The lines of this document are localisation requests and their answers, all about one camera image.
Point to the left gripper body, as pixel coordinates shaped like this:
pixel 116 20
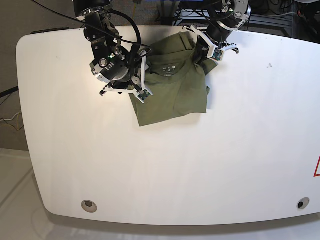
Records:
pixel 210 41

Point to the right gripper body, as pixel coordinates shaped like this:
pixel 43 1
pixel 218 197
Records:
pixel 118 76

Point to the olive green T-shirt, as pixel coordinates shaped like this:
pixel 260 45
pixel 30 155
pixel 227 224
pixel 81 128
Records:
pixel 176 77

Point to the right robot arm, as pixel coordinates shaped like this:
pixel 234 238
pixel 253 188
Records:
pixel 102 34

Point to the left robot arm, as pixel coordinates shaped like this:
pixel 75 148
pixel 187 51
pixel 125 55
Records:
pixel 223 17

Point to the left table grommet hole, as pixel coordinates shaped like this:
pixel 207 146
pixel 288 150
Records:
pixel 89 206

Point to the table grommet hole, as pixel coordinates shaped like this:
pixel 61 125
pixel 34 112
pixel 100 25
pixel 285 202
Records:
pixel 303 203
pixel 89 206

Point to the red triangle warning sticker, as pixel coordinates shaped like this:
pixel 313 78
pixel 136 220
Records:
pixel 317 169

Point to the right table grommet hole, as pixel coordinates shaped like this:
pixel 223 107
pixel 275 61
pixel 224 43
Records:
pixel 303 203

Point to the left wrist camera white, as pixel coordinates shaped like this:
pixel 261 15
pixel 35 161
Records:
pixel 216 55

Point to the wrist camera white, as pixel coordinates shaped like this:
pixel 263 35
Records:
pixel 143 95
pixel 216 55

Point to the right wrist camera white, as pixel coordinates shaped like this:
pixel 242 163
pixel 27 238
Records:
pixel 143 95

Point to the aluminium frame rail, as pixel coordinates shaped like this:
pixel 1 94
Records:
pixel 280 21

